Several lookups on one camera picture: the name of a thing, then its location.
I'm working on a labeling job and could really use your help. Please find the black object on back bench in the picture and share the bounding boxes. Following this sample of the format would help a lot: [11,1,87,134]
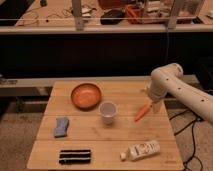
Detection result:
[100,9,124,25]

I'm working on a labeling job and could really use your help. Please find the white frame post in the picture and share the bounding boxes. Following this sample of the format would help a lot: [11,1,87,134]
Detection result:
[71,0,84,31]
[167,0,184,29]

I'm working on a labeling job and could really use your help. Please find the black floor cables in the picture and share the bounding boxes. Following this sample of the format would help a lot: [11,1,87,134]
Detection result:
[168,109,204,171]

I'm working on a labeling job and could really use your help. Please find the left white frame post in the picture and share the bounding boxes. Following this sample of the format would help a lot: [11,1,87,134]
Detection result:
[71,0,84,31]

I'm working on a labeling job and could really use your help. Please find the orange pepper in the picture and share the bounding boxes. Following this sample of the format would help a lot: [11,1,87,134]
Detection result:
[134,103,152,122]

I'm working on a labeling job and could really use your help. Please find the orange bowl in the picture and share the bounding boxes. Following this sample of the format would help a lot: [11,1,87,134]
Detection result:
[71,83,102,110]

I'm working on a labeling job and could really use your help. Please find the right white frame post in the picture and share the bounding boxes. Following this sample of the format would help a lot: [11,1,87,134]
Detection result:
[167,0,184,29]

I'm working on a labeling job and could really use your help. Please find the black striped brush block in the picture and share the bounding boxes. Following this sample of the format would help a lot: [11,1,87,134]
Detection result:
[59,149,91,164]

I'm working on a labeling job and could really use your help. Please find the white plastic bottle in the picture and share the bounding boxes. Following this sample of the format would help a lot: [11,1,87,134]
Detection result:
[120,140,160,161]

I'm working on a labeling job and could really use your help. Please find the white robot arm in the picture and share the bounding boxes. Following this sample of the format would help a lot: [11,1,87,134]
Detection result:
[147,63,213,125]

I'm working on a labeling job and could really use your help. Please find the orange box on back bench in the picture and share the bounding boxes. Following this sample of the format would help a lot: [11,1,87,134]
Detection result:
[125,5,146,24]

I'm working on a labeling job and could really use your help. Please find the white ceramic cup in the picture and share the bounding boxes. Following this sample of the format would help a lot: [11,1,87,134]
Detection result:
[99,101,117,125]

